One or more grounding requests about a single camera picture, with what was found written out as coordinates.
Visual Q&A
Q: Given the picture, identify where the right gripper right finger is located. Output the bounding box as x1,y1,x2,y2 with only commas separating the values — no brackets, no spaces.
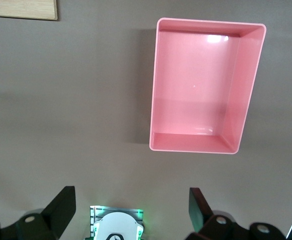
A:
183,187,286,240

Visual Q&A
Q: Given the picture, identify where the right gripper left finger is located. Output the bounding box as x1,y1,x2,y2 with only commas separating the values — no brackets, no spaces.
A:
0,185,77,240

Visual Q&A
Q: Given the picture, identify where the pink plastic bin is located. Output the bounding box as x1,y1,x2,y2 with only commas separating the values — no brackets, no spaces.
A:
149,17,267,156

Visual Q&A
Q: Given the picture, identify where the wooden cutting board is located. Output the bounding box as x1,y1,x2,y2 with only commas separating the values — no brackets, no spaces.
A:
0,0,58,21

